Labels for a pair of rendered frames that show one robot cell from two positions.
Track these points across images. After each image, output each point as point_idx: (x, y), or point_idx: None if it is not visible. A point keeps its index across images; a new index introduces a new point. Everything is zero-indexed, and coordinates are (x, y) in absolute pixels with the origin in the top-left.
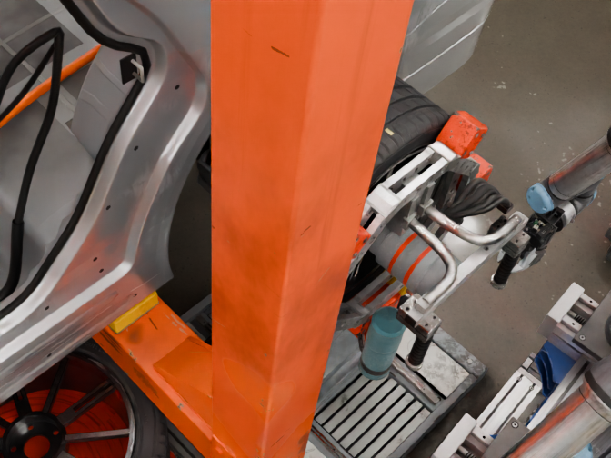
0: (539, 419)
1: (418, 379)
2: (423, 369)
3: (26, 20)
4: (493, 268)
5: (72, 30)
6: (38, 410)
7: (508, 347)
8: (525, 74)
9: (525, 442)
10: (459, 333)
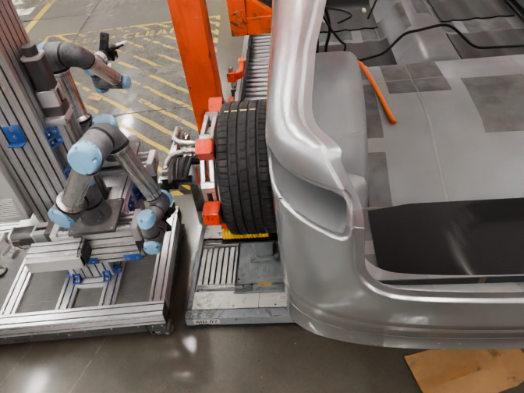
0: (125, 188)
1: (213, 290)
2: (214, 294)
3: (420, 86)
4: (224, 391)
5: (401, 93)
6: None
7: (185, 352)
8: None
9: (108, 66)
10: (214, 338)
